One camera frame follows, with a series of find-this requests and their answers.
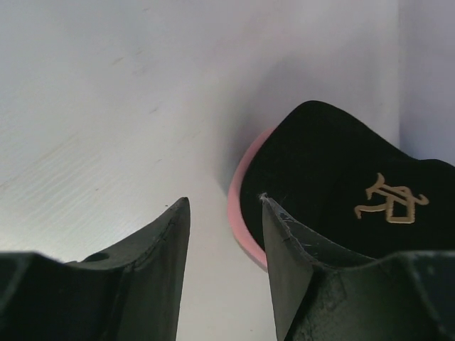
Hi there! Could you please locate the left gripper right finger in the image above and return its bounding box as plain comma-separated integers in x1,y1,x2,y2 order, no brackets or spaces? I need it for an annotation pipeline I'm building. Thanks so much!
262,196,454,340

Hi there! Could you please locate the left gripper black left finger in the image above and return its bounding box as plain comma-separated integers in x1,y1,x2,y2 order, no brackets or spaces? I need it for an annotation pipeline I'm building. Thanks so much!
1,197,191,340

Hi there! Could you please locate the pink baseball cap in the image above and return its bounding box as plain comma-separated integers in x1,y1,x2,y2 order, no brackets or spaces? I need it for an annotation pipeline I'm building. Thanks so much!
227,128,274,272

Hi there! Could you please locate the black baseball cap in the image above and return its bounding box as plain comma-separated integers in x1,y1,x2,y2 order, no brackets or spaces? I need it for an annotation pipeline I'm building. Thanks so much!
240,101,454,259

